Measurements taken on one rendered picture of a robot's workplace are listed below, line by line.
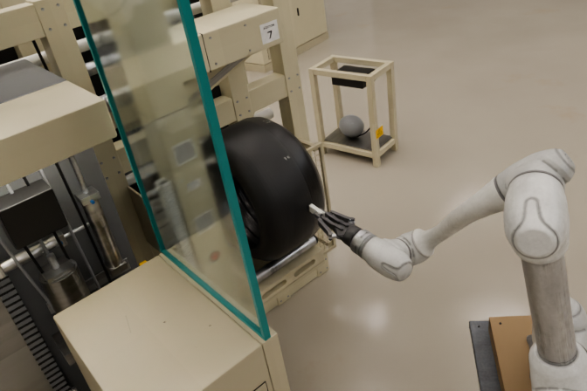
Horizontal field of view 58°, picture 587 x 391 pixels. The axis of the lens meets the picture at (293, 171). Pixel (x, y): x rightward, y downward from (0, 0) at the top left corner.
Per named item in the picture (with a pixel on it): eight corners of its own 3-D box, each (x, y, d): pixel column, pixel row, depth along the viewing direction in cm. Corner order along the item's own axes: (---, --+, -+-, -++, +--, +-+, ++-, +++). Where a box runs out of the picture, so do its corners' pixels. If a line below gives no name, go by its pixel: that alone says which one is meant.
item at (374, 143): (377, 168, 442) (370, 77, 402) (320, 153, 478) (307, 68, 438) (398, 148, 464) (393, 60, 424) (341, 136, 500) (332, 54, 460)
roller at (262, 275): (248, 275, 208) (245, 278, 212) (254, 284, 207) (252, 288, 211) (313, 231, 226) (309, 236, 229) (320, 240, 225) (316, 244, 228)
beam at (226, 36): (158, 93, 194) (147, 53, 186) (128, 81, 211) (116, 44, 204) (286, 42, 225) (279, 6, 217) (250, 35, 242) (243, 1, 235)
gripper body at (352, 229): (366, 225, 183) (347, 212, 189) (348, 237, 178) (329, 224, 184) (365, 241, 187) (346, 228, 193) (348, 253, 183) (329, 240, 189)
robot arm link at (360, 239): (361, 244, 174) (348, 236, 178) (360, 264, 180) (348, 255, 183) (379, 231, 179) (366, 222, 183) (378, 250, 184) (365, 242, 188)
